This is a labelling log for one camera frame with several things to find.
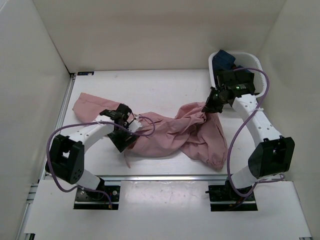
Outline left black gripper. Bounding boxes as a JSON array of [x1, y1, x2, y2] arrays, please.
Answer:
[[107, 123, 137, 153]]

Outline pink trousers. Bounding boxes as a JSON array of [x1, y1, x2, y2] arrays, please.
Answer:
[[72, 92, 229, 172]]

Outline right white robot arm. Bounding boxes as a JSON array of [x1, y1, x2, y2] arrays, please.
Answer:
[[202, 68, 295, 200]]

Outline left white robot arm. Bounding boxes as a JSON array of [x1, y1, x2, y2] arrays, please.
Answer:
[[45, 103, 142, 200]]

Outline dark blue folded garment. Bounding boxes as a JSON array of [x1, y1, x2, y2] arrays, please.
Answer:
[[211, 50, 244, 74]]

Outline white plastic laundry basket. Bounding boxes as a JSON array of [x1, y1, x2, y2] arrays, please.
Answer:
[[208, 51, 267, 98]]

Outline black label sticker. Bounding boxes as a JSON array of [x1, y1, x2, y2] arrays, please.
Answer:
[[77, 71, 95, 76]]

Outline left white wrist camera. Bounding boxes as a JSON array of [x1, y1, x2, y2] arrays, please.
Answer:
[[128, 119, 143, 133]]

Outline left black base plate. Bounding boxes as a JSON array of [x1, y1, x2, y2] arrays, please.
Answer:
[[73, 184, 121, 211]]

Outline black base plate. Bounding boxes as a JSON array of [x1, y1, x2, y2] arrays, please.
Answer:
[[205, 185, 258, 212], [73, 184, 121, 211]]

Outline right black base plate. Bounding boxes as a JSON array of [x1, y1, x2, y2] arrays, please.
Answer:
[[205, 185, 258, 212]]

